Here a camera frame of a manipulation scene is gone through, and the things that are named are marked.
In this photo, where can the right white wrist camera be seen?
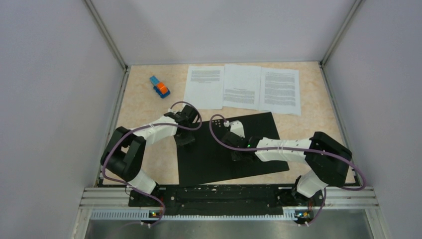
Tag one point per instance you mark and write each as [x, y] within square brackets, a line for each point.
[235, 127]

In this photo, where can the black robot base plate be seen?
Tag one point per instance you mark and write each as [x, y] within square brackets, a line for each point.
[230, 200]

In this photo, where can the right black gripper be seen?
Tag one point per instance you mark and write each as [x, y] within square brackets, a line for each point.
[235, 157]

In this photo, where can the aluminium frame post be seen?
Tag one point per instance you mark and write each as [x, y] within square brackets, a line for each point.
[357, 4]
[105, 33]

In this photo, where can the left aluminium frame post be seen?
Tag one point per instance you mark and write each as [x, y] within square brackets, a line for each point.
[105, 33]

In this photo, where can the right aluminium frame post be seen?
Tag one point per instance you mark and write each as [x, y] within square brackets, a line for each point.
[357, 4]

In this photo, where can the teal folder black inside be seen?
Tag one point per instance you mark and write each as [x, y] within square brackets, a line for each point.
[206, 161]

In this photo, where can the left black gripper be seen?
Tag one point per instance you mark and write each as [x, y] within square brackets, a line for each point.
[189, 140]

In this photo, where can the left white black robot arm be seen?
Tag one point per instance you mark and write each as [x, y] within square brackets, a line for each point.
[125, 150]

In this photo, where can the white slotted cable duct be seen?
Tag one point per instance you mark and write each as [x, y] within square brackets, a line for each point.
[147, 215]

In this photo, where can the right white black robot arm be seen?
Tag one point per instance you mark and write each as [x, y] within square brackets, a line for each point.
[328, 159]

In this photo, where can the printed paper sheet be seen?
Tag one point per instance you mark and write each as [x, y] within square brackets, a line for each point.
[280, 91]
[204, 87]
[241, 86]

